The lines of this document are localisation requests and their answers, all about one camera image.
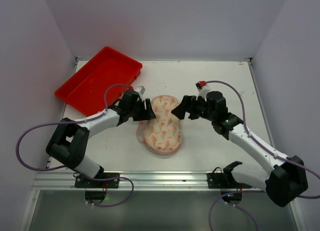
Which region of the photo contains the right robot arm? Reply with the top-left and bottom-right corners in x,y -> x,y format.
171,91 -> 309,207

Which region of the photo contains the floral mesh laundry bag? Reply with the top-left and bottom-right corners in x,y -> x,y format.
136,95 -> 183,156

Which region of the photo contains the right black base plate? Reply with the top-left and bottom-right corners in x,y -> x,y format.
206,172 -> 252,189

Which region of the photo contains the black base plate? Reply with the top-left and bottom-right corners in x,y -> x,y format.
206,172 -> 252,189
73,172 -> 120,189

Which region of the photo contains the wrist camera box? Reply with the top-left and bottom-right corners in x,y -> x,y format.
195,81 -> 211,99
133,85 -> 146,96

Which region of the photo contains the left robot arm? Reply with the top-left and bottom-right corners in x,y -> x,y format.
46,86 -> 156,179

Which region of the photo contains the aluminium front rail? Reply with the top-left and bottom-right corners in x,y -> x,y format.
32,170 -> 260,191

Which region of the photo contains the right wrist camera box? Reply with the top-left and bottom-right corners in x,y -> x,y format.
195,81 -> 211,99

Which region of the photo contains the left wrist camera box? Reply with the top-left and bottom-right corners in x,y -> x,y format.
133,85 -> 146,96

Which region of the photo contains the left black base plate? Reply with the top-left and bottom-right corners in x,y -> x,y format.
73,172 -> 120,189

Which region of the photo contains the red plastic tray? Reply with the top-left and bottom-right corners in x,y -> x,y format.
55,46 -> 143,116

